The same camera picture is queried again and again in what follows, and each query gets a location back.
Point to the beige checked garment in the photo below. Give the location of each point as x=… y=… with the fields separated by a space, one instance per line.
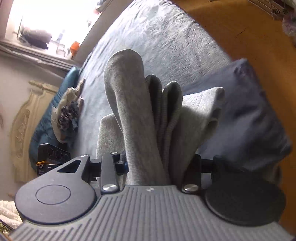
x=80 y=100

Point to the grey window curtain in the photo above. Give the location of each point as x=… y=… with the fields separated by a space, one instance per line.
x=31 y=55

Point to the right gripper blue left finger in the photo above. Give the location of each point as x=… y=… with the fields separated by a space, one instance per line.
x=113 y=164

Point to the orange bag on sill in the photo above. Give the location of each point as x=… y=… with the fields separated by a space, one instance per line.
x=74 y=48

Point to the grey bed sheet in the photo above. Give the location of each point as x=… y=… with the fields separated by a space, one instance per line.
x=172 y=45

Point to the metal shoe rack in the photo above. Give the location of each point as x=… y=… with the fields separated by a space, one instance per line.
x=276 y=9

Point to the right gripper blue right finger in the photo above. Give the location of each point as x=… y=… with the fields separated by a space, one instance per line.
x=192 y=176

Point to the dark blue pillow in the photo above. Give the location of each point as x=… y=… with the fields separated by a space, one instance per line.
x=249 y=133

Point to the coat on rack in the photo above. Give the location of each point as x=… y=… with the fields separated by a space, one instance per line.
x=37 y=38

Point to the black white plaid shirt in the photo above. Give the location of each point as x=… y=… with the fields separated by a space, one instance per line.
x=68 y=117

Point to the grey sweatshirt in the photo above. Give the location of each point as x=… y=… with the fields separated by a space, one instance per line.
x=157 y=126

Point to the cream carved headboard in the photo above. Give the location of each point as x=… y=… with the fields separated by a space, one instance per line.
x=23 y=127

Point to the white cream garment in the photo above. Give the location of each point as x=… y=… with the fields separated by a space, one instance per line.
x=66 y=99

